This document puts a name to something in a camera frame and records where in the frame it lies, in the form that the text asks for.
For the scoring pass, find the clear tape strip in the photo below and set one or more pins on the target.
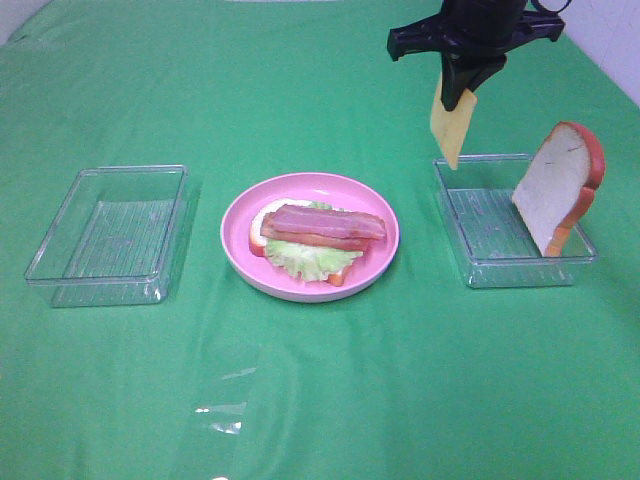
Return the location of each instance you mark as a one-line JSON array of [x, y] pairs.
[[224, 383]]

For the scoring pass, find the pink round plate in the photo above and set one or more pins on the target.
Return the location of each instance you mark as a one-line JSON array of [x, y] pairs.
[[336, 190]]

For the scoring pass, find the toast bread slice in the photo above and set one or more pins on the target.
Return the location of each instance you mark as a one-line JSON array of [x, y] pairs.
[[559, 185], [256, 237]]

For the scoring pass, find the green lettuce leaf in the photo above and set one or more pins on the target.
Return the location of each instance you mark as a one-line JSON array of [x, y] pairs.
[[310, 260]]

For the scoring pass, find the brown bacon strip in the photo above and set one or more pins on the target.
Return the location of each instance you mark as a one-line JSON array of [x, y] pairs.
[[348, 244]]

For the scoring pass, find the yellow cheese slice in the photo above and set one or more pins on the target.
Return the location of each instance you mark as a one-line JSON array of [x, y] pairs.
[[450, 128]]

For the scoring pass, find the right clear plastic tray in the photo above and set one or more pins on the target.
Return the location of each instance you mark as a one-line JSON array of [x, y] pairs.
[[490, 242]]

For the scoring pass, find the left clear plastic tray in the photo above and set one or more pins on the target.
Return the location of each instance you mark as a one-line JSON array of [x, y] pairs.
[[116, 239]]

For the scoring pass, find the green tablecloth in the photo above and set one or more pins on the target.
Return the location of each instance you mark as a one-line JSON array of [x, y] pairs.
[[417, 377]]

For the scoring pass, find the red bacon strip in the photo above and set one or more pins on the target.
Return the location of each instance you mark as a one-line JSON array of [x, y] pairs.
[[297, 219]]

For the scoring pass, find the clear plastic tray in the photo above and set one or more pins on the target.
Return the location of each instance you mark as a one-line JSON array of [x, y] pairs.
[[490, 242], [116, 239]]

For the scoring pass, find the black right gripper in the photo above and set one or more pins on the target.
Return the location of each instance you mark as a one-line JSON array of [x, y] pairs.
[[473, 37]]

